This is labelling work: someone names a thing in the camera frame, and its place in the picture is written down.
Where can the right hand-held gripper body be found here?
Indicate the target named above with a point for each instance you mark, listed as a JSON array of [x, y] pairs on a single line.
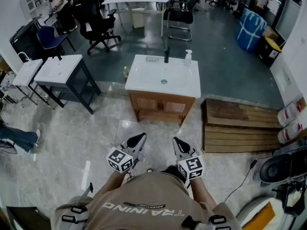
[[192, 166]]

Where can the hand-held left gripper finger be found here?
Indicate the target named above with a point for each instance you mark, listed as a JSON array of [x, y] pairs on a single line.
[[130, 140], [140, 146]]

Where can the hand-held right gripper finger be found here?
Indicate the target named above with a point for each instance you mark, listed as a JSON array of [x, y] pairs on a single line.
[[188, 148], [177, 150]]

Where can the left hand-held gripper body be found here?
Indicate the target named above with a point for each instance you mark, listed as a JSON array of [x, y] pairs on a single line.
[[120, 160]]

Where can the person's right forearm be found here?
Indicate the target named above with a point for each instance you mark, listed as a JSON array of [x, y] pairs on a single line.
[[201, 193]]

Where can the person's left forearm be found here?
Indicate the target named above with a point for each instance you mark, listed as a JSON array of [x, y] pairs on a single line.
[[111, 183]]

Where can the clear soap dispenser bottle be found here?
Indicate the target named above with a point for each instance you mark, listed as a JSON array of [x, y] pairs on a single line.
[[188, 60]]

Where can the wooden sink cabinet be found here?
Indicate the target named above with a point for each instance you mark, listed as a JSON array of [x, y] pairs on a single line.
[[158, 106]]

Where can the person's beige shirt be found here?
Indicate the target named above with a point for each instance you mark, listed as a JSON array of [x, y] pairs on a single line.
[[144, 200]]

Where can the wooden slatted platform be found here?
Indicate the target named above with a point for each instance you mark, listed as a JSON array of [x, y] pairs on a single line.
[[239, 128]]

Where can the white ceramic sink basin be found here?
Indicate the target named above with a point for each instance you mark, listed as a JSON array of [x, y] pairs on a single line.
[[148, 78]]

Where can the yellow-capped bottle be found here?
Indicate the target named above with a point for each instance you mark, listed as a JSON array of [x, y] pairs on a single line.
[[125, 74]]

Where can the metal sink drain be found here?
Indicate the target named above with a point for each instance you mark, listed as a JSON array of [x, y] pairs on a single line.
[[164, 81]]

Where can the white oval tub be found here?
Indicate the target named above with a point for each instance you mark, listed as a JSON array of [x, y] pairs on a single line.
[[251, 210]]

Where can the black round device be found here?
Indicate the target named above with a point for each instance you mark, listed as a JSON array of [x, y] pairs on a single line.
[[275, 169]]

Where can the orange envelope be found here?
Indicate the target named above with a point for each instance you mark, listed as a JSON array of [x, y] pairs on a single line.
[[261, 218]]

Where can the tall black faucet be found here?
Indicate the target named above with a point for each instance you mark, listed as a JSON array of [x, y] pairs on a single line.
[[166, 55]]

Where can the white plastic jug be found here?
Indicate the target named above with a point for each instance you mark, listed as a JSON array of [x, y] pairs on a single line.
[[289, 114], [289, 133]]

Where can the small black faucet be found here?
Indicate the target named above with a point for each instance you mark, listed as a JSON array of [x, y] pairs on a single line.
[[58, 57]]

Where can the beige waste bin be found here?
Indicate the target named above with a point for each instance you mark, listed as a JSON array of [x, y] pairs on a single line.
[[138, 18]]

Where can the white sink with white faucet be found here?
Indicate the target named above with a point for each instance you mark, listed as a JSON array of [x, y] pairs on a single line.
[[27, 72]]

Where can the black mesh office chair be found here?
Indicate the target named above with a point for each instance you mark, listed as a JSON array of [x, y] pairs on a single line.
[[93, 20]]

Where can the black and yellow box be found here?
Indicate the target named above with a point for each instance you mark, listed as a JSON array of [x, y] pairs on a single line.
[[267, 50]]

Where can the blue plastic chair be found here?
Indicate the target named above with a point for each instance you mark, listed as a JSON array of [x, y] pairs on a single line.
[[48, 37]]

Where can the black cantilever visitor chair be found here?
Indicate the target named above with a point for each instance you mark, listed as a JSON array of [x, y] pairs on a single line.
[[180, 15]]

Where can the white curved faucet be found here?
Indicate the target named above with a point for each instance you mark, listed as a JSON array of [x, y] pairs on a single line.
[[24, 54]]

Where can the cardboard box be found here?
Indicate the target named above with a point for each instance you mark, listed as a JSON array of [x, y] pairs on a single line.
[[270, 32]]

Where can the black desk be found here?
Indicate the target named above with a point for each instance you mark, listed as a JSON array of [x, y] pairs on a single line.
[[24, 39]]

